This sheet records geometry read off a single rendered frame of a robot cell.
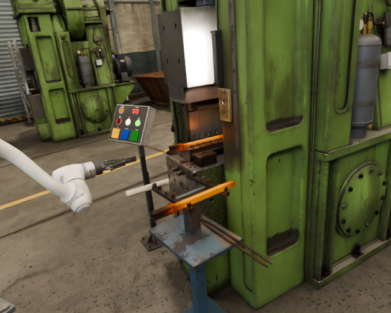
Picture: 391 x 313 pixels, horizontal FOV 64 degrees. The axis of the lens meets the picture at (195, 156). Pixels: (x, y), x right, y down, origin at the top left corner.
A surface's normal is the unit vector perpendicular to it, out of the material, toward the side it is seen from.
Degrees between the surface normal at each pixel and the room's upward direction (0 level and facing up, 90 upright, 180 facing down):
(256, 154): 90
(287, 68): 89
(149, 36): 93
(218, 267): 89
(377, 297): 0
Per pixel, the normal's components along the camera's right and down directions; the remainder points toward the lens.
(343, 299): -0.08, -0.94
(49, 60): 0.56, 0.22
